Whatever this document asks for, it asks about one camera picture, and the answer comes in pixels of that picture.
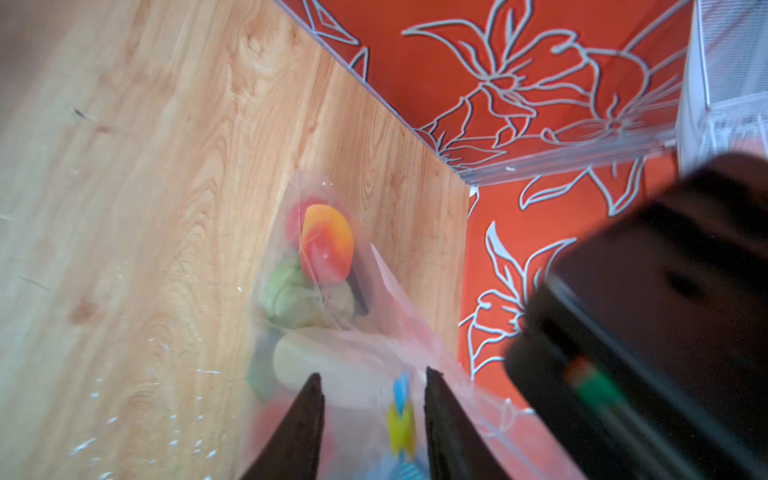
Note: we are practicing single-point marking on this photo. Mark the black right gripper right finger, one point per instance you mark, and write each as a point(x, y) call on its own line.
point(455, 448)

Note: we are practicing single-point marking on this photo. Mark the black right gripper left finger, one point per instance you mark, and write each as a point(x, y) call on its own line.
point(291, 438)

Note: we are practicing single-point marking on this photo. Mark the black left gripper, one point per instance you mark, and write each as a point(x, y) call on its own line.
point(645, 349)

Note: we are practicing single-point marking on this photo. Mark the clear zip top bag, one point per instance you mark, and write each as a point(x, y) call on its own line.
point(298, 434)

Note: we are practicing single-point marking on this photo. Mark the green cabbage toy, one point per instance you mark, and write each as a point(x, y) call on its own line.
point(290, 300)

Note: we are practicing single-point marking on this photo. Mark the yellow orange pepper toy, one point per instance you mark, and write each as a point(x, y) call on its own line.
point(326, 245)

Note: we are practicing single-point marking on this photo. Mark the white daikon toy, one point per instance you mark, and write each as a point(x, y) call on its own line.
point(357, 370)

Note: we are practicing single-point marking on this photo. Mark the aluminium frame rail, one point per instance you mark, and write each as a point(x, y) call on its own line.
point(568, 159)

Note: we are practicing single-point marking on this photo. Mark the clear plastic wall bin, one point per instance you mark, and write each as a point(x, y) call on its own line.
point(723, 107)

